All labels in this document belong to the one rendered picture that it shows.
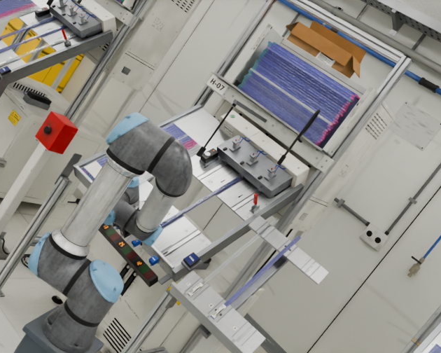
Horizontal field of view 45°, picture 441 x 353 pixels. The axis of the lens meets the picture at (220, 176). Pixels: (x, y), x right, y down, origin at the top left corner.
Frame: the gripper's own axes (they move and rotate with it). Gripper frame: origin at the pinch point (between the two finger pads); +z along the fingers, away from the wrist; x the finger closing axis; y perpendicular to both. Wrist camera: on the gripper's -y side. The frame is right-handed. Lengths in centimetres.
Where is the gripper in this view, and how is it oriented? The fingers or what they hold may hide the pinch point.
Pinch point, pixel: (135, 237)
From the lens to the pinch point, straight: 204.9
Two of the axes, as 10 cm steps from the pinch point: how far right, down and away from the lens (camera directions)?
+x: 6.7, 5.7, -4.8
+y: -7.4, 4.4, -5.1
